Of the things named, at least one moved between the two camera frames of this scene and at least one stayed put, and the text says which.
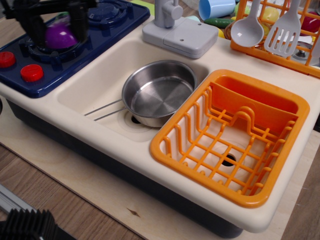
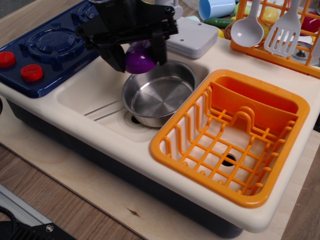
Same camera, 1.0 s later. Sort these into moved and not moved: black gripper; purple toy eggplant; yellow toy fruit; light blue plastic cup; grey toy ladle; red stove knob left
Moved: black gripper; purple toy eggplant
Not moved: red stove knob left; light blue plastic cup; yellow toy fruit; grey toy ladle
